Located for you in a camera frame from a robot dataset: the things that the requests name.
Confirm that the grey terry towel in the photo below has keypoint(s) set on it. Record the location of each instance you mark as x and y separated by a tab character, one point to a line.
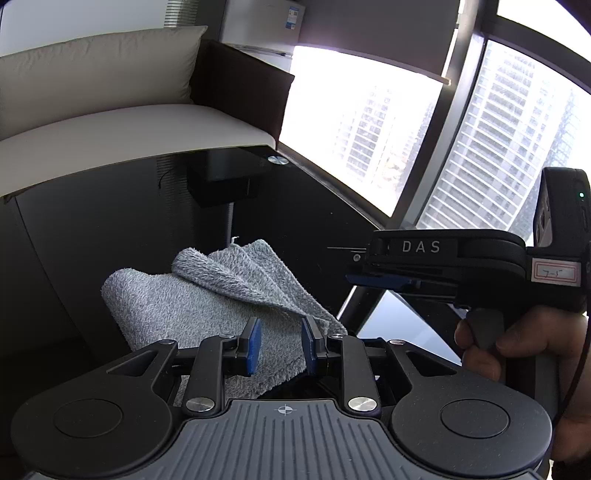
208	295

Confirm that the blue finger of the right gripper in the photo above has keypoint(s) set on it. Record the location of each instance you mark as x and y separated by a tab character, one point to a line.
388	282
347	254

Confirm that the person right hand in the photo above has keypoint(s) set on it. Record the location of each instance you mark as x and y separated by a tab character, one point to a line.
551	342

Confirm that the round metal table fitting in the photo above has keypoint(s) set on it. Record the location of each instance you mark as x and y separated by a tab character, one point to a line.
278	160

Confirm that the dark sofa with beige seat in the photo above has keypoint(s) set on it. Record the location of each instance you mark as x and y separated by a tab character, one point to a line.
236	100

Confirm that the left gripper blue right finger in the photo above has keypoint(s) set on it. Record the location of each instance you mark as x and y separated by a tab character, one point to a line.
313	344

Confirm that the large beige back cushion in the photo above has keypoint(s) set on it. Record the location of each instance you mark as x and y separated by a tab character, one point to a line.
96	74

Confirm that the silver mini fridge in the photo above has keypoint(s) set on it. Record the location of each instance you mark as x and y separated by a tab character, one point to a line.
268	26

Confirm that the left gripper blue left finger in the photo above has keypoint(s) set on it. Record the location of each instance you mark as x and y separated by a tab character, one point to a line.
249	342

